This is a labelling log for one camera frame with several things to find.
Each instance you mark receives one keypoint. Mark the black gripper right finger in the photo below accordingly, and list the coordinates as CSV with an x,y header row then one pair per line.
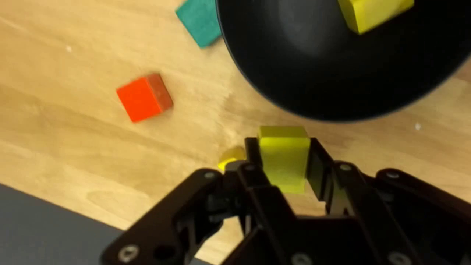
x,y
320,169

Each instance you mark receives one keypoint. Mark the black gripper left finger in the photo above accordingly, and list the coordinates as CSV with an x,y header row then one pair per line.
x,y
253,171

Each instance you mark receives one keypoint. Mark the small yellow block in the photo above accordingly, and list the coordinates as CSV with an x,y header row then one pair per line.
x,y
232,154

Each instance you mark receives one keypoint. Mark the yellow cube block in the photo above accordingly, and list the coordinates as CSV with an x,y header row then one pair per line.
x,y
285,156

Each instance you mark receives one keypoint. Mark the black bowl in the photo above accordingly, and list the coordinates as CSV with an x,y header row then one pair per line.
x,y
301,56

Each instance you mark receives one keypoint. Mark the orange cube block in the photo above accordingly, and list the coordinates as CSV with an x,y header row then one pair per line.
x,y
145,97

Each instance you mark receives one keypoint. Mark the teal block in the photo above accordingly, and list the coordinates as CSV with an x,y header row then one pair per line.
x,y
201,20

